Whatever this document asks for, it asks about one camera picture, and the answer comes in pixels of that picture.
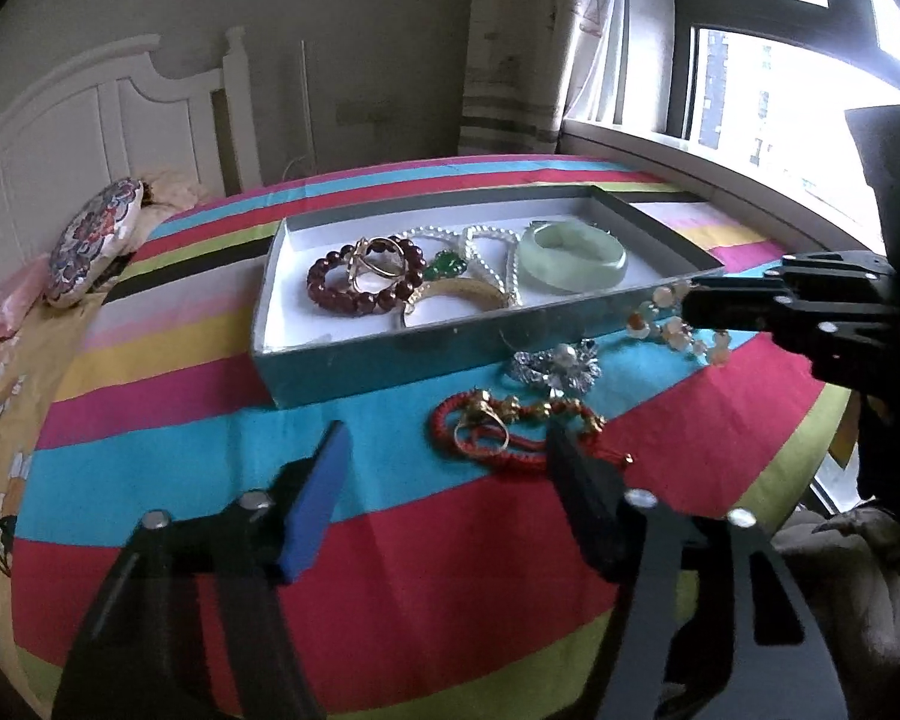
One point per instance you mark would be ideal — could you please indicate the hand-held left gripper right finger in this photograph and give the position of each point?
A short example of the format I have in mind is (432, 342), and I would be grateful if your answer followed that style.
(585, 495)

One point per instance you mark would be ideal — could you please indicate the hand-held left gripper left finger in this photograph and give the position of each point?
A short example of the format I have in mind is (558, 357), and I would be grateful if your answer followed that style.
(315, 502)

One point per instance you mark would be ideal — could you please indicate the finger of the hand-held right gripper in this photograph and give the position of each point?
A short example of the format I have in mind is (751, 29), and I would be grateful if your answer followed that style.
(720, 313)
(727, 286)

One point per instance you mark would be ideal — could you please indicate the pale green jade bangle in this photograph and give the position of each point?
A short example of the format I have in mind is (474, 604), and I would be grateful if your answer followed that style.
(570, 277)

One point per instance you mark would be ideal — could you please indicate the grey cardboard box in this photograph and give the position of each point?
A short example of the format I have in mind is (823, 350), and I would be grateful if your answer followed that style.
(307, 300)

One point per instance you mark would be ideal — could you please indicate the gold bangle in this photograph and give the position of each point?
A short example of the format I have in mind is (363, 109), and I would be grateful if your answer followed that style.
(457, 289)

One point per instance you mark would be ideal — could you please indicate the gold openwork pendant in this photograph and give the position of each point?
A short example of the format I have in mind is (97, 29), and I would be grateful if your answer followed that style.
(367, 262)

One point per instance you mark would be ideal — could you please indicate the green jade pendant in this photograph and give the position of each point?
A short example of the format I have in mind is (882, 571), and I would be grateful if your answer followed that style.
(446, 266)

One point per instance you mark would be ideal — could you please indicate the striped colourful bedsheet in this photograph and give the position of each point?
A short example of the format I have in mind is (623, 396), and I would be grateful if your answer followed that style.
(420, 540)

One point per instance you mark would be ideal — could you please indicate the silver flower brooch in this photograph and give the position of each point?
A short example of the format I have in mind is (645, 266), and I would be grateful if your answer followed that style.
(562, 369)

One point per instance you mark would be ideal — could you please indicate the grey cloth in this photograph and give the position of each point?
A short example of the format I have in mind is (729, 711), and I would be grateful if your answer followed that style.
(870, 600)

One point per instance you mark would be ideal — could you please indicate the beige striped curtain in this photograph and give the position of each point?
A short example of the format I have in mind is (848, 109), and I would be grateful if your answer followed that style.
(525, 45)

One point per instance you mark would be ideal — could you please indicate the round patterned cushion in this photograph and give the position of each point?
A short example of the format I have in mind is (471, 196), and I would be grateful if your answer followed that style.
(94, 247)

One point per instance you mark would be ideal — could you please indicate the peach fluffy blanket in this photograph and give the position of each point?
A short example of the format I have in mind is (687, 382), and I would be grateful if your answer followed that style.
(172, 191)

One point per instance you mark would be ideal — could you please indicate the pink floral quilt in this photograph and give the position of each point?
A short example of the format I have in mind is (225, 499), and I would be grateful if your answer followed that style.
(0, 315)

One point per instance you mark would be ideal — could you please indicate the white wooden headboard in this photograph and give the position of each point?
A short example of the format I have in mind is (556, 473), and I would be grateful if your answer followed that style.
(82, 127)

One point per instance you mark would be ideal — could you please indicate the window frame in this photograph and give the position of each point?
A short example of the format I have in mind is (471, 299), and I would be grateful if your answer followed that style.
(682, 37)

